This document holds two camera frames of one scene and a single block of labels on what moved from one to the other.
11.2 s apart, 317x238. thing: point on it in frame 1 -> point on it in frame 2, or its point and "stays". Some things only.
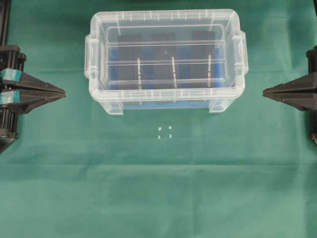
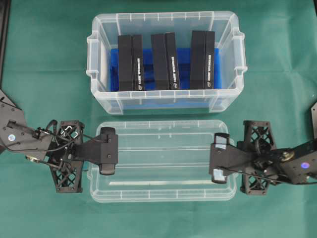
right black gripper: [301, 92] -> [258, 139]
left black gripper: [11, 57] -> [67, 172]
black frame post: [5, 12] stays
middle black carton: [164, 61] stays
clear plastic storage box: [166, 59] stays
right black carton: [202, 59] stays
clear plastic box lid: [166, 55] -> [161, 161]
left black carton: [131, 62] stays
